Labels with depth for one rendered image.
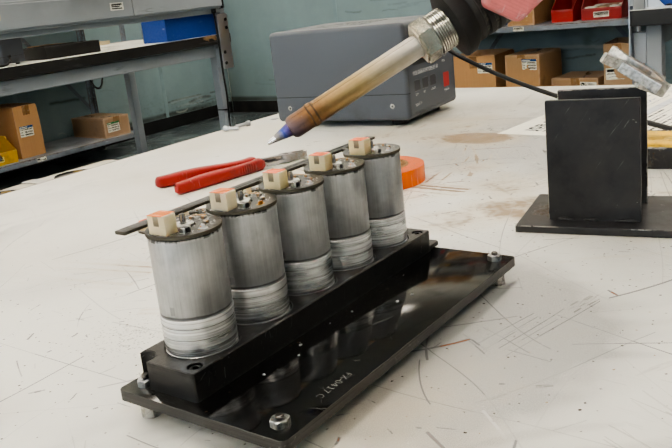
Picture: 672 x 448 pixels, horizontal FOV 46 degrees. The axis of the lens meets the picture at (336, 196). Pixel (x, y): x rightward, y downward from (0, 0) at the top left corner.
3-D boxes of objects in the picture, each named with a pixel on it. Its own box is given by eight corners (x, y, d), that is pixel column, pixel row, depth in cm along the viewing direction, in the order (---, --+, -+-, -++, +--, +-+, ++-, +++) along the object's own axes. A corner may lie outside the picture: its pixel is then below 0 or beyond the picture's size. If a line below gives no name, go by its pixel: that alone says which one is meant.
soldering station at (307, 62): (459, 105, 83) (452, 12, 80) (412, 127, 73) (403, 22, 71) (335, 108, 91) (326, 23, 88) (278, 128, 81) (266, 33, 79)
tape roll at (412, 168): (323, 184, 55) (322, 167, 55) (394, 167, 58) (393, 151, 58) (368, 198, 50) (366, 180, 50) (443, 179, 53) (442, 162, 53)
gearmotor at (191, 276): (256, 356, 27) (236, 214, 26) (206, 389, 25) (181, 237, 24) (206, 344, 29) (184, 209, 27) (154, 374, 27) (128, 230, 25)
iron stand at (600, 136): (619, 302, 39) (749, 145, 35) (474, 204, 41) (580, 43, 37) (632, 261, 45) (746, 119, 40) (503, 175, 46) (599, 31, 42)
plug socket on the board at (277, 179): (293, 185, 29) (291, 167, 29) (279, 191, 29) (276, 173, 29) (277, 184, 30) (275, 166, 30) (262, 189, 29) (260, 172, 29)
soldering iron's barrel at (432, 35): (304, 151, 26) (465, 46, 26) (279, 112, 26) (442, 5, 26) (299, 145, 28) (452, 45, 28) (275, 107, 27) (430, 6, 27)
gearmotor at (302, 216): (349, 297, 31) (335, 173, 30) (312, 321, 29) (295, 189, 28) (301, 289, 33) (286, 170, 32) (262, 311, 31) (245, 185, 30)
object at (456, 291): (379, 261, 39) (377, 239, 38) (517, 279, 34) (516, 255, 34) (123, 418, 26) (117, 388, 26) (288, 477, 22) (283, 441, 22)
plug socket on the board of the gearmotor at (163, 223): (184, 230, 25) (181, 209, 25) (164, 238, 24) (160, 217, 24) (167, 227, 26) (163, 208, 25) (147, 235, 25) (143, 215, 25)
